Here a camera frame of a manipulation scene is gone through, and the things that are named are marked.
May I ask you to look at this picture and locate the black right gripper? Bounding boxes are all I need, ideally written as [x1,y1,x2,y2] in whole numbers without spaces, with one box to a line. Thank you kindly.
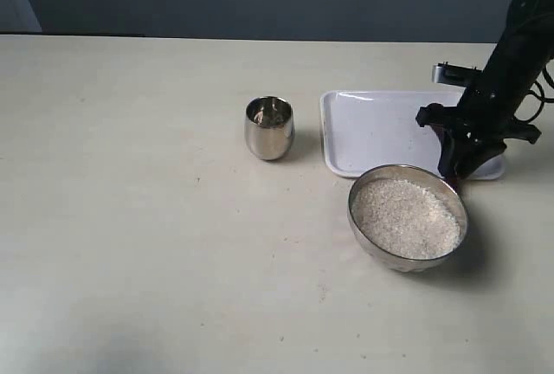
[415,40,553,179]

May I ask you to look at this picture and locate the dark red wooden spoon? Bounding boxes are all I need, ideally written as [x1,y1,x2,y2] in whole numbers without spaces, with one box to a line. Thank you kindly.
[431,125,459,191]

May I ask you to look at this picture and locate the steel bowl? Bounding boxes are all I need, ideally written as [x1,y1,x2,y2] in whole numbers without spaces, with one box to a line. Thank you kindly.
[347,164,468,273]

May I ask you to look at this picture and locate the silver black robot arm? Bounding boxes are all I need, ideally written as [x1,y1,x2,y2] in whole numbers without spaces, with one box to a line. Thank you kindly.
[415,0,553,179]

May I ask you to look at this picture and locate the steel cup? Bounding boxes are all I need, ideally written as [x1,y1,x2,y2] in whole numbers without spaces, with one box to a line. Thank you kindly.
[244,96,295,161]

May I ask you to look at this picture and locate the white rectangular tray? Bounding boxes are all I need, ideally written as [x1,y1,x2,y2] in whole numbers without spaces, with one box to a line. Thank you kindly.
[319,90,506,181]

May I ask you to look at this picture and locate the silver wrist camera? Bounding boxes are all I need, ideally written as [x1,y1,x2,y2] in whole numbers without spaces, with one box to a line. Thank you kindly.
[431,62,481,88]

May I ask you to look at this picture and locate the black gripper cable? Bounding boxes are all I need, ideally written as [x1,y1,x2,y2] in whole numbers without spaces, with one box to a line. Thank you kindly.
[510,10,554,126]

